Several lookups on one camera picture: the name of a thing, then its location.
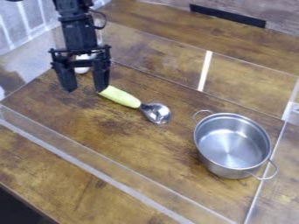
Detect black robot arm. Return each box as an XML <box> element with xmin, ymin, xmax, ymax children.
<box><xmin>49</xmin><ymin>0</ymin><xmax>110</xmax><ymax>92</ymax></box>

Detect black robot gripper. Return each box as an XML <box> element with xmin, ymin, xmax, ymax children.
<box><xmin>49</xmin><ymin>14</ymin><xmax>110</xmax><ymax>92</ymax></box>

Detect stainless steel pot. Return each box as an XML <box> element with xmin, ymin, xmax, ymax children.
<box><xmin>192</xmin><ymin>109</ymin><xmax>277</xmax><ymax>181</ymax></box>

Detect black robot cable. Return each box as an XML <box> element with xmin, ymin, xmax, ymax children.
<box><xmin>88</xmin><ymin>8</ymin><xmax>108</xmax><ymax>31</ymax></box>

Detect white toy mushroom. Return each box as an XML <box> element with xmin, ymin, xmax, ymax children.
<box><xmin>74</xmin><ymin>54</ymin><xmax>96</xmax><ymax>74</ymax></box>

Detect black bar on table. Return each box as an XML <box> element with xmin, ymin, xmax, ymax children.
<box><xmin>189</xmin><ymin>3</ymin><xmax>267</xmax><ymax>28</ymax></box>

